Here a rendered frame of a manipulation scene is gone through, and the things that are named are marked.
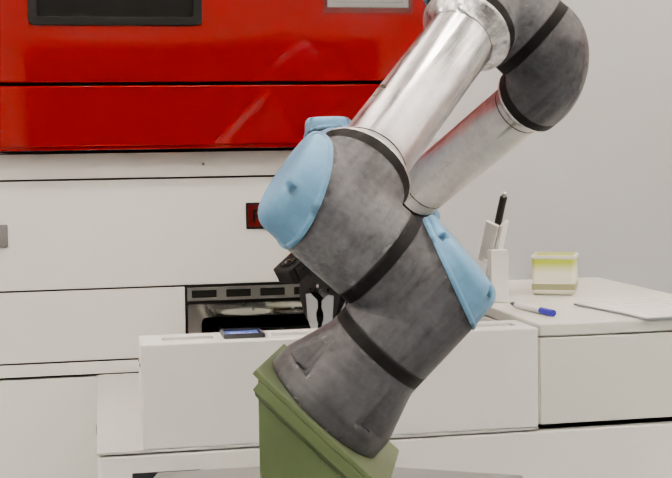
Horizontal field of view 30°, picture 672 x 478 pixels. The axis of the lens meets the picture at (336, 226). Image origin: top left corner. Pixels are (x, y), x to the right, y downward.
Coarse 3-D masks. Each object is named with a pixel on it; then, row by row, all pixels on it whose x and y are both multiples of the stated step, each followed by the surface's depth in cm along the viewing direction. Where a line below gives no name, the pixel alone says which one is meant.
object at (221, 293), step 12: (192, 288) 228; (204, 288) 229; (216, 288) 229; (228, 288) 230; (240, 288) 230; (252, 288) 230; (264, 288) 231; (276, 288) 232; (288, 288) 232; (192, 300) 228; (204, 300) 229
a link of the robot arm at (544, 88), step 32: (576, 32) 155; (544, 64) 154; (576, 64) 156; (512, 96) 161; (544, 96) 158; (576, 96) 160; (480, 128) 168; (512, 128) 165; (544, 128) 163; (448, 160) 173; (480, 160) 171; (416, 192) 180; (448, 192) 178
